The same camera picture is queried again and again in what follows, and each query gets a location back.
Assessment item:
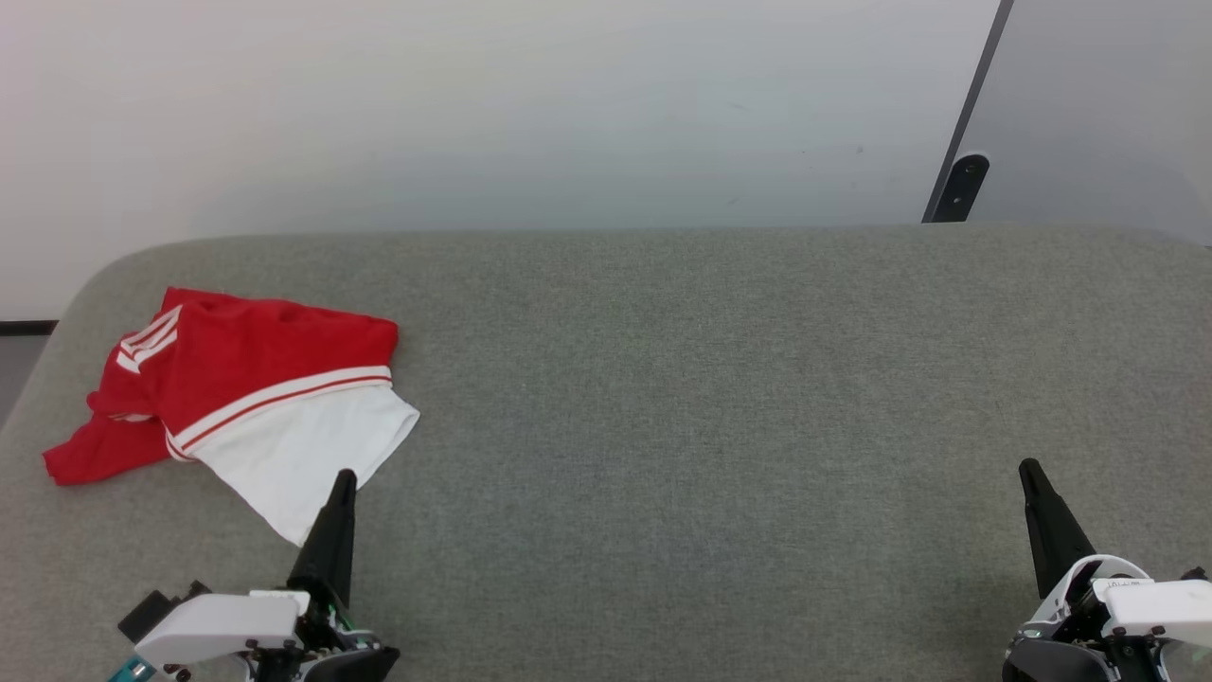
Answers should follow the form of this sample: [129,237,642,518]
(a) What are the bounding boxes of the black bracket on post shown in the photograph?
[942,153,990,223]

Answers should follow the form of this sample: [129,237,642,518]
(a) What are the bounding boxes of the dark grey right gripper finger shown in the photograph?
[1019,458,1097,600]

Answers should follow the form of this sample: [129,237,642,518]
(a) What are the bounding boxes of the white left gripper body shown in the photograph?
[133,587,401,682]

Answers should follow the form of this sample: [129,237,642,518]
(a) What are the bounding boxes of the grey fabric sofa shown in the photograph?
[0,224,1212,682]

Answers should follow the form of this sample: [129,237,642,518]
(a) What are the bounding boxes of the grey door frame post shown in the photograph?
[922,0,1014,224]

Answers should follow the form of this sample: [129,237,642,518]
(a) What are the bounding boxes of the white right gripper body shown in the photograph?
[1002,554,1212,682]

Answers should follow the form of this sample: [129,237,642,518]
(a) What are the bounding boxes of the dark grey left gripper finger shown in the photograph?
[287,469,358,609]

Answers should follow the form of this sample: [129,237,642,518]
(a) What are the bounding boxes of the red and white garment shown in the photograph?
[42,287,420,547]

